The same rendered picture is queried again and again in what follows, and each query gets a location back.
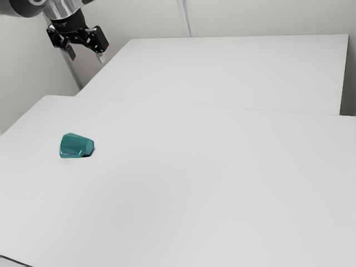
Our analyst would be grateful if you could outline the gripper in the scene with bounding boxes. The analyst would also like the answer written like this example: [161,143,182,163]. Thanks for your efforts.
[46,9,110,63]

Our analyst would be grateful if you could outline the teal faceted mug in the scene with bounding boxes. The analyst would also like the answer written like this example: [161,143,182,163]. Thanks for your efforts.
[59,133,95,159]

